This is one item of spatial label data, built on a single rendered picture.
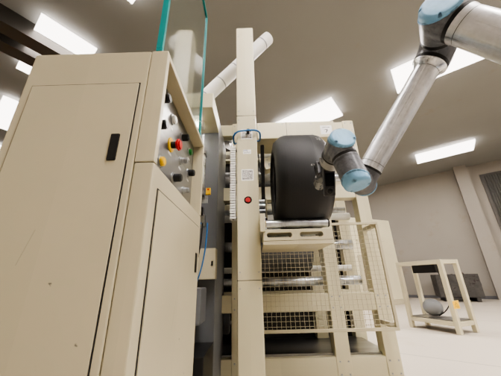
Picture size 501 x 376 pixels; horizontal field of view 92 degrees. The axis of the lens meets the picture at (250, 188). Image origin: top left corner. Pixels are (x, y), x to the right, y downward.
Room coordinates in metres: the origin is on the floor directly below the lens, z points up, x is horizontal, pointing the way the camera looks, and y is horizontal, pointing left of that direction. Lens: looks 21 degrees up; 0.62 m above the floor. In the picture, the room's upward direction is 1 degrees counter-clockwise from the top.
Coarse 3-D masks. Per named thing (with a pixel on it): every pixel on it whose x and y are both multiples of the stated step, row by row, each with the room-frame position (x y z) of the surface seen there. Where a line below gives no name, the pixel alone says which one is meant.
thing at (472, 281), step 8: (432, 280) 7.08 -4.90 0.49; (440, 280) 6.60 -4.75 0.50; (448, 280) 6.52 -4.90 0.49; (456, 280) 6.45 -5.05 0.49; (464, 280) 6.38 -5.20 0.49; (472, 280) 6.32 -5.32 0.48; (440, 288) 6.62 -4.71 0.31; (456, 288) 6.47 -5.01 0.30; (472, 288) 6.34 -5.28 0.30; (480, 288) 6.27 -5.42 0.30; (440, 296) 6.69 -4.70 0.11; (456, 296) 6.49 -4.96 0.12; (472, 296) 6.36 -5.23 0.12; (480, 296) 6.29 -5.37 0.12
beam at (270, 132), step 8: (256, 128) 1.62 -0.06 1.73; (264, 128) 1.61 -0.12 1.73; (272, 128) 1.61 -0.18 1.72; (280, 128) 1.61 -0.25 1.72; (288, 128) 1.61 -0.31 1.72; (296, 128) 1.61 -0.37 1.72; (304, 128) 1.60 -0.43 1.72; (312, 128) 1.60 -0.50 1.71; (320, 128) 1.60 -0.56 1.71; (256, 136) 1.66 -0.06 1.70; (264, 136) 1.61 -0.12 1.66; (272, 136) 1.61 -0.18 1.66; (280, 136) 1.61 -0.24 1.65; (320, 136) 1.60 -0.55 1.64; (328, 136) 1.60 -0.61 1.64; (264, 144) 1.69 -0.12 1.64; (272, 144) 1.69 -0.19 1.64; (264, 152) 1.82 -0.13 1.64
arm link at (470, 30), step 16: (432, 0) 0.50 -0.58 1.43; (448, 0) 0.48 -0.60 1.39; (464, 0) 0.47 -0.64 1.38; (432, 16) 0.51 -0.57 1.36; (448, 16) 0.50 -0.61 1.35; (464, 16) 0.48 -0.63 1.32; (480, 16) 0.47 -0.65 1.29; (496, 16) 0.45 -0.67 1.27; (432, 32) 0.55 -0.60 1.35; (448, 32) 0.53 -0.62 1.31; (464, 32) 0.50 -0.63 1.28; (480, 32) 0.48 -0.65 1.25; (496, 32) 0.46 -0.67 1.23; (432, 48) 0.62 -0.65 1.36; (464, 48) 0.54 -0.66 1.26; (480, 48) 0.51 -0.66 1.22; (496, 48) 0.49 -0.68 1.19
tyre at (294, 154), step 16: (288, 144) 1.16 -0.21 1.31; (304, 144) 1.16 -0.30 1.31; (320, 144) 1.15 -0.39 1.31; (272, 160) 1.50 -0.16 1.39; (288, 160) 1.14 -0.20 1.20; (304, 160) 1.13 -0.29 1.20; (272, 176) 1.60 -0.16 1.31; (288, 176) 1.15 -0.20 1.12; (304, 176) 1.14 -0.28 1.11; (272, 192) 1.64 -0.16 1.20; (288, 192) 1.18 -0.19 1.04; (304, 192) 1.17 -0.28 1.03; (320, 192) 1.17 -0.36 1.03; (272, 208) 1.60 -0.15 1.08; (288, 208) 1.24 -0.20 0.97; (304, 208) 1.23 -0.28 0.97; (320, 208) 1.23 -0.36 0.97
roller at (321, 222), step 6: (270, 222) 1.27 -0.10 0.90; (276, 222) 1.27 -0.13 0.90; (282, 222) 1.27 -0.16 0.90; (288, 222) 1.27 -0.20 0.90; (294, 222) 1.27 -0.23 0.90; (300, 222) 1.27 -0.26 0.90; (306, 222) 1.27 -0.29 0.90; (312, 222) 1.27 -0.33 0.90; (318, 222) 1.27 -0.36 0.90; (324, 222) 1.27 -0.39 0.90; (270, 228) 1.29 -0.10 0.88
